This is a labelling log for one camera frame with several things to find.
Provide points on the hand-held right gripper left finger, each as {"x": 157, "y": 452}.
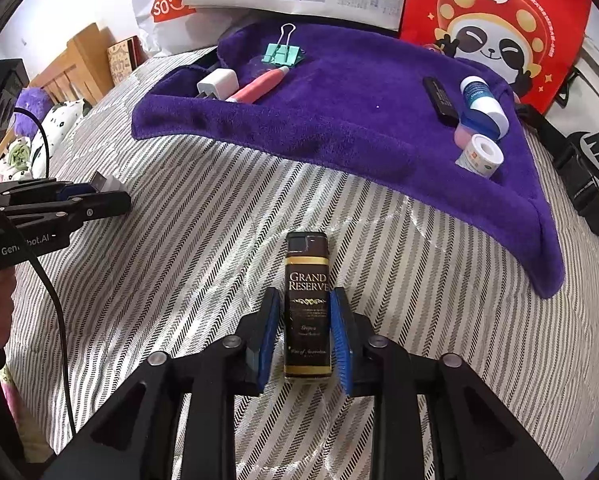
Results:
{"x": 269, "y": 340}

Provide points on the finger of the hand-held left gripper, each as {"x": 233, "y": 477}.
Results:
{"x": 77, "y": 191}
{"x": 99, "y": 207}

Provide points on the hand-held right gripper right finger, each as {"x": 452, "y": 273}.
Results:
{"x": 340, "y": 345}

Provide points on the black and gold lighter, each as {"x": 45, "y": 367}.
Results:
{"x": 307, "y": 310}

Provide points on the white charger plug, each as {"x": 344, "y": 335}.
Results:
{"x": 219, "y": 85}

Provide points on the pink tube with white cap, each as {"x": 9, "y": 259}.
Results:
{"x": 259, "y": 85}

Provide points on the white tape roll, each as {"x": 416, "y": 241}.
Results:
{"x": 477, "y": 157}

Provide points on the pink bottle with blue cap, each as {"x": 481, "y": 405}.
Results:
{"x": 472, "y": 122}

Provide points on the long black lighter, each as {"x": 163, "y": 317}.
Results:
{"x": 439, "y": 97}

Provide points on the white pillow with black spots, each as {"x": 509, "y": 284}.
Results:
{"x": 64, "y": 115}

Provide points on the striped bed sheet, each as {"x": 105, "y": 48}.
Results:
{"x": 179, "y": 210}

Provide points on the purple plush toy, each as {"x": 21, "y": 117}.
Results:
{"x": 32, "y": 102}

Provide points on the wooden headboard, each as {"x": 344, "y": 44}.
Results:
{"x": 84, "y": 65}

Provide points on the brown patterned box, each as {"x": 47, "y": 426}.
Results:
{"x": 122, "y": 60}

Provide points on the white plastic bag red logo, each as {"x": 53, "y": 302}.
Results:
{"x": 149, "y": 35}

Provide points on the purple towel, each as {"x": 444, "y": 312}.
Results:
{"x": 339, "y": 120}

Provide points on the teal binder clip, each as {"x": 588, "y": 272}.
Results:
{"x": 282, "y": 55}

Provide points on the white and blue bottle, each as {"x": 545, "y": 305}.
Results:
{"x": 482, "y": 100}

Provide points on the red panda print bag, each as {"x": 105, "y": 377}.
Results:
{"x": 429, "y": 5}

